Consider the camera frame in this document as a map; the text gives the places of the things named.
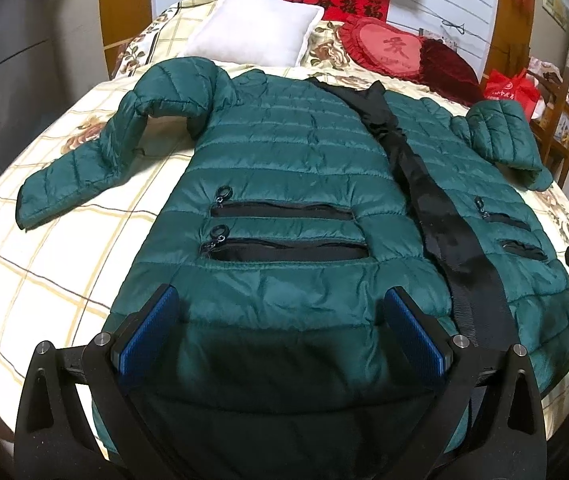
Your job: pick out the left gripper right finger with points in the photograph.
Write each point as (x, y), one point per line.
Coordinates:
(423, 341)

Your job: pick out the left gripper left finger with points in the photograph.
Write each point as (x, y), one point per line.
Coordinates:
(141, 337)

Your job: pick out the green quilted puffer jacket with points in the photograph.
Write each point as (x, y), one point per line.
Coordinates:
(302, 204)

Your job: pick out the floral checked bed sheet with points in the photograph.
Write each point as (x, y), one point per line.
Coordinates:
(59, 281)

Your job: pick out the wooden shelf rack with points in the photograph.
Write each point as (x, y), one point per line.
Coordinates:
(551, 129)

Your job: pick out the red shopping bag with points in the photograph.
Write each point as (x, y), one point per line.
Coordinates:
(517, 88)

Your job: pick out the dark red velvet cushion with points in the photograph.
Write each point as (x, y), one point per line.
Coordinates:
(446, 73)

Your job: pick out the grey refrigerator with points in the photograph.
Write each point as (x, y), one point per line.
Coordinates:
(31, 96)

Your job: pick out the red heart cushion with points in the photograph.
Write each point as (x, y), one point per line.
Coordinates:
(382, 48)

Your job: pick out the white square pillow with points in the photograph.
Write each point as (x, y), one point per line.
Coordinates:
(258, 32)

